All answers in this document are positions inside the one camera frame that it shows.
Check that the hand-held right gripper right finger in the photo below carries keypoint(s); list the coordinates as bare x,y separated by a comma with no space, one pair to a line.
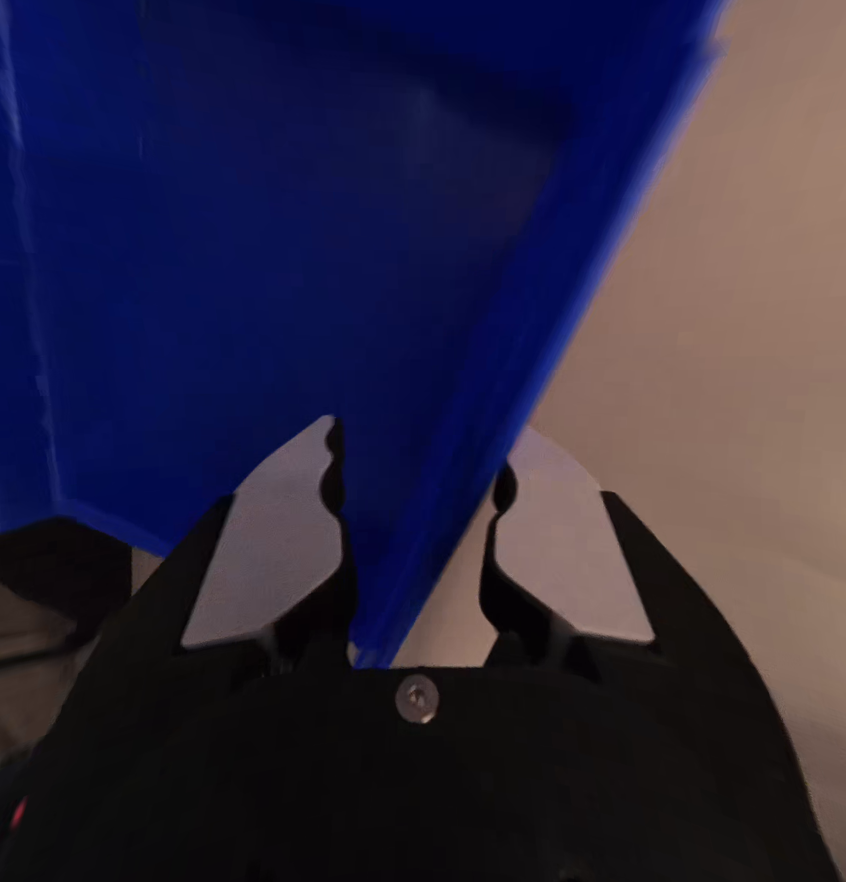
567,551

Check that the blue plastic box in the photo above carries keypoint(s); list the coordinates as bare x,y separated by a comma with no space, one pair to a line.
257,241

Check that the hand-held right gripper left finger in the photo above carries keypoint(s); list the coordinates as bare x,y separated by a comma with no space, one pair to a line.
264,551

